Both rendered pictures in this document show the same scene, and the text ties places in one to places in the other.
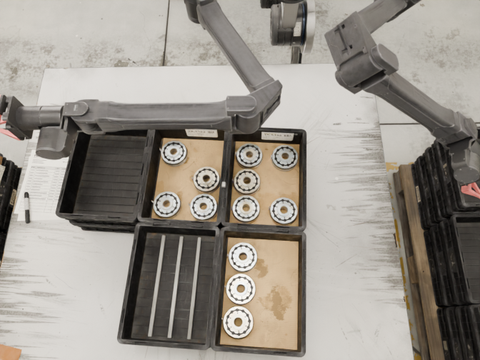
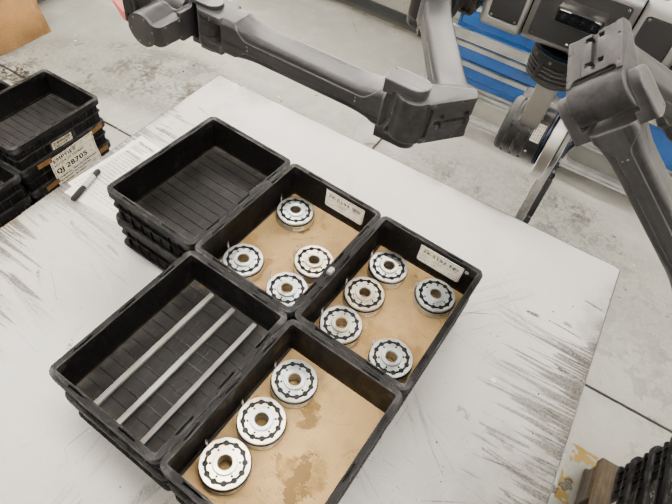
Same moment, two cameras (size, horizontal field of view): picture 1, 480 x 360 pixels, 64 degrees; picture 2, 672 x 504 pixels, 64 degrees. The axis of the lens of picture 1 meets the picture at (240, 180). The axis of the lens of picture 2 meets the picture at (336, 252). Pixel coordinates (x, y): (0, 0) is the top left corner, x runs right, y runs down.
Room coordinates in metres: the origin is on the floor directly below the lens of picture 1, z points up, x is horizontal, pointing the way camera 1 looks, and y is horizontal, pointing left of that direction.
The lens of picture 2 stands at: (-0.22, -0.18, 1.95)
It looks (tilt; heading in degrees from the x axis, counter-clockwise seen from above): 52 degrees down; 18
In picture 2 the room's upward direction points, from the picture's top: 11 degrees clockwise
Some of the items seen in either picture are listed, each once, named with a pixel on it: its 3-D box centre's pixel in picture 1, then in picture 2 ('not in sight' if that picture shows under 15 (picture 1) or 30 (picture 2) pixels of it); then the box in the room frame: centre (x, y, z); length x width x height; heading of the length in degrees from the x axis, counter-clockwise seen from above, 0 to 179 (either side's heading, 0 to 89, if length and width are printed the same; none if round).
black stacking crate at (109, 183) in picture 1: (111, 173); (204, 190); (0.60, 0.50, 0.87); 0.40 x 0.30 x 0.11; 172
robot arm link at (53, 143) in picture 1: (67, 133); (180, 25); (0.45, 0.40, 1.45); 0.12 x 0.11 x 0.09; 86
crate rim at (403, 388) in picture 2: (265, 176); (392, 295); (0.51, -0.10, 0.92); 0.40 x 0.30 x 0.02; 172
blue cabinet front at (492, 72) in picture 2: not in sight; (522, 51); (2.41, -0.07, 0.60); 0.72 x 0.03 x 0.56; 86
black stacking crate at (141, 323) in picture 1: (173, 283); (178, 355); (0.16, 0.26, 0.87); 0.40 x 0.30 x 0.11; 172
